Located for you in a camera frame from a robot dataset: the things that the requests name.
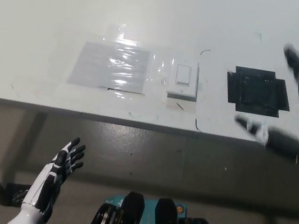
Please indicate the grey upright table leg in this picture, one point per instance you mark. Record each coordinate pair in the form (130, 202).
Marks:
(29, 141)

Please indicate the clear plastic sheet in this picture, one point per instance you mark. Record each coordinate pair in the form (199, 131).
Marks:
(94, 66)

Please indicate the clear plastic tape patch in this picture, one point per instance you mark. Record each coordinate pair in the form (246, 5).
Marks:
(159, 68)

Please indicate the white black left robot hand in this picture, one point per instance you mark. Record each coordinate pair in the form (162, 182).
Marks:
(48, 175)

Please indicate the white rocker wall switch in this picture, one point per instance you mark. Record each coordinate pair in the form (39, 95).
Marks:
(184, 76)

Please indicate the black tape square patch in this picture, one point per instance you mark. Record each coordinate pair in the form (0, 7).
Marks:
(256, 92)

